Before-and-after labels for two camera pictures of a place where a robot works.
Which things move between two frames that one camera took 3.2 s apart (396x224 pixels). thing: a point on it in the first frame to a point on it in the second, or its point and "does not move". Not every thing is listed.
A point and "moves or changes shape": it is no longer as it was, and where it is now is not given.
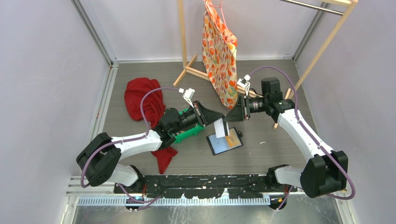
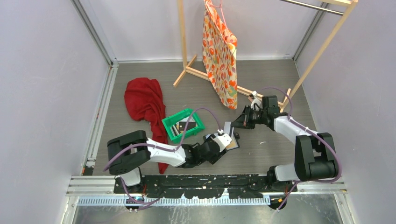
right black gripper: x=239 y=112 to x=243 y=121
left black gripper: x=205 y=116 to x=212 y=159
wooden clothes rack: x=352 y=4 does not move
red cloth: x=135 y=89 does not move
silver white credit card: x=221 y=128 moves or changes shape
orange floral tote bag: x=219 y=52 does not move
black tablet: x=219 y=145 does not move
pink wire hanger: x=221 y=7 does not move
